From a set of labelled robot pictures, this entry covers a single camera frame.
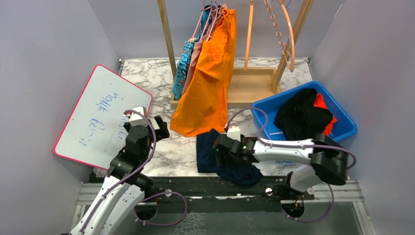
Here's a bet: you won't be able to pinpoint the navy shorts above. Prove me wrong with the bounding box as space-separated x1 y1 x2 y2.
196 129 263 187

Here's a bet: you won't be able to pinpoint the blue shark print shorts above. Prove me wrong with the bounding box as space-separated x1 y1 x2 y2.
171 2 213 101

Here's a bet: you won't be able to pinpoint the black shorts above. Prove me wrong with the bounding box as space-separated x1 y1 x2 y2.
274 88 320 141

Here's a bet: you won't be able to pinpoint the red-orange shorts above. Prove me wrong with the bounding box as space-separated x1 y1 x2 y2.
313 94 337 136

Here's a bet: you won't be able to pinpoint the orange hanger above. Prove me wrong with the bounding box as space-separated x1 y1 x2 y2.
263 0 296 72
243 0 254 71

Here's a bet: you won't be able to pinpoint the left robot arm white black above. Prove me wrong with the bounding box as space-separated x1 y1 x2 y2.
69 110 170 235

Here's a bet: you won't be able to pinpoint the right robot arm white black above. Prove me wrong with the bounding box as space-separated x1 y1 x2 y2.
213 134 350 199

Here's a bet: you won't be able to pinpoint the orange shorts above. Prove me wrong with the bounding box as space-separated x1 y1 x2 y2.
170 8 237 137

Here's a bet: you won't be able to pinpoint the pink beige shorts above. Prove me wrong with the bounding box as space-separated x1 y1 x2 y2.
182 42 198 96

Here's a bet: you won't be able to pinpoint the pink hanger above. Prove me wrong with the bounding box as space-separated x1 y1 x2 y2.
188 0 227 45

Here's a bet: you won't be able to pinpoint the wooden clothes rack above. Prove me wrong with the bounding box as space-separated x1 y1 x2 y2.
157 0 316 109

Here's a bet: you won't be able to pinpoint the blue plastic bin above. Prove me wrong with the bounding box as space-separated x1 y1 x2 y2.
252 81 357 142

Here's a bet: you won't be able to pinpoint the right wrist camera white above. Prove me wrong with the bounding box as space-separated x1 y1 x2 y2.
226 125 241 141

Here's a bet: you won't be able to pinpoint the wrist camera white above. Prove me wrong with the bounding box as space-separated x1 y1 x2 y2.
226 125 241 141
123 106 148 127

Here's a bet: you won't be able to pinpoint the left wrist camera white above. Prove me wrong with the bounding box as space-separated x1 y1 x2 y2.
123 106 148 127

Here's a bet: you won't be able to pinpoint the black mounting rail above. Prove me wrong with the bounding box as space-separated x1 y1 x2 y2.
87 175 325 215

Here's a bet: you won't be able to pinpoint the whiteboard with pink frame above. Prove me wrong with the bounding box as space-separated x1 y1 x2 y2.
53 65 153 169

